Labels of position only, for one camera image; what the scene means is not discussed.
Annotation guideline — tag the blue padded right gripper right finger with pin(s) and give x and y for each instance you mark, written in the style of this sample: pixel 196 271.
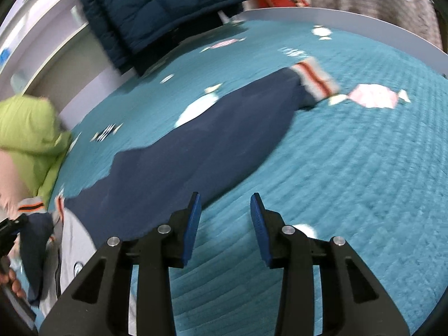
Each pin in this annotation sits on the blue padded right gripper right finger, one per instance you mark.
pixel 354 302

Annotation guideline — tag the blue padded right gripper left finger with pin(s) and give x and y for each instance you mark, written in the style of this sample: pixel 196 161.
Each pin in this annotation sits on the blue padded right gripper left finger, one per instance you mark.
pixel 125 283

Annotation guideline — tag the grey navy baseball jacket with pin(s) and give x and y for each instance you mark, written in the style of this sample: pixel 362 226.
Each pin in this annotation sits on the grey navy baseball jacket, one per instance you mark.
pixel 209 155

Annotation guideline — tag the person's left hand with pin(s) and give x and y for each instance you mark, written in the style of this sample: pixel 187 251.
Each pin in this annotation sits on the person's left hand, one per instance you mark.
pixel 10 279

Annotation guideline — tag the pink folded duvet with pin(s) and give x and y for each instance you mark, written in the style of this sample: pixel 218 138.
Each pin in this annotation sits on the pink folded duvet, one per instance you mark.
pixel 13 189

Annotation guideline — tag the green folded duvet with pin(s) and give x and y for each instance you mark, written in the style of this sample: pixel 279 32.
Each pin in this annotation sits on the green folded duvet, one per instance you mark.
pixel 32 134

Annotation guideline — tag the teal quilted bed cover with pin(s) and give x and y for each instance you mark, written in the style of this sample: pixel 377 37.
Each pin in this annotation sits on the teal quilted bed cover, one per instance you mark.
pixel 375 176

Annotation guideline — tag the yellow navy puffer jacket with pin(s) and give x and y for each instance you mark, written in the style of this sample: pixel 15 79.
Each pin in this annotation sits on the yellow navy puffer jacket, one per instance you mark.
pixel 138 33

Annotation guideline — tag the pink patterned covered stool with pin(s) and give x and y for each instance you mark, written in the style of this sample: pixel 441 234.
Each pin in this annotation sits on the pink patterned covered stool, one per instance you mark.
pixel 381 3

